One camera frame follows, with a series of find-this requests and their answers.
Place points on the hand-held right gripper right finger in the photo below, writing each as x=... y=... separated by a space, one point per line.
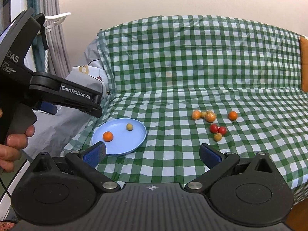
x=211 y=155

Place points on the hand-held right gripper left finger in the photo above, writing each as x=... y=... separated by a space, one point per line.
x=93 y=153

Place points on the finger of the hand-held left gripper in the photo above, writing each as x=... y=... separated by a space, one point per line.
x=72 y=93
x=48 y=107

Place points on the red cherry tomato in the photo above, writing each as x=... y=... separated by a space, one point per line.
x=214 y=128
x=222 y=130

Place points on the blue plate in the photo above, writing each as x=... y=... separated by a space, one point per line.
x=125 y=142

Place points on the plastic-wrapped small orange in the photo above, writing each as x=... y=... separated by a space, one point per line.
x=210 y=117
x=196 y=115

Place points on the person's left hand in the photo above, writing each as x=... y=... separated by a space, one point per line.
x=16 y=140

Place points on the grey printed pillow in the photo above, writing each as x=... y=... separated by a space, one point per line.
x=79 y=81

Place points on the small yellow-green fruit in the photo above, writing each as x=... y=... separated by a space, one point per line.
x=218 y=137
x=129 y=126
x=203 y=114

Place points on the teal curtain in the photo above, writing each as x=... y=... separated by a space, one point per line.
x=38 y=55

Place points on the grey ribbed curtain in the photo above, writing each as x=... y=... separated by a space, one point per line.
x=60 y=48

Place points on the white plastic hanger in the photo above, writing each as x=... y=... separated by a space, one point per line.
x=56 y=18

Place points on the green checked tablecloth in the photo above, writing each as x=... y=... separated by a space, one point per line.
x=180 y=77

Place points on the red patterned cloth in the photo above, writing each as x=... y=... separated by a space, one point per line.
x=7 y=226

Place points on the orange wooden board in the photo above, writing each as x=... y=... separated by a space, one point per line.
x=304 y=62

